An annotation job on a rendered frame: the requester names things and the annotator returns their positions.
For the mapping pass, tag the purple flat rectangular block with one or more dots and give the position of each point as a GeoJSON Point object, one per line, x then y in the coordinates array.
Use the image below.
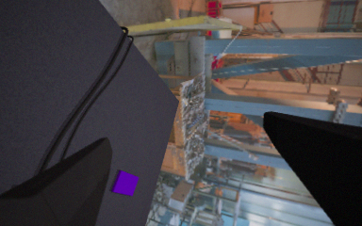
{"type": "Point", "coordinates": [125, 183]}

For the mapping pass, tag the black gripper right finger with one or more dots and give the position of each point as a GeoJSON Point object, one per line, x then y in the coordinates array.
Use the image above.
{"type": "Point", "coordinates": [326, 157]}

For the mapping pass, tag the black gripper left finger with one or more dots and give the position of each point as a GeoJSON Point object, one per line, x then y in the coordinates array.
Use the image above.
{"type": "Point", "coordinates": [68, 194]}

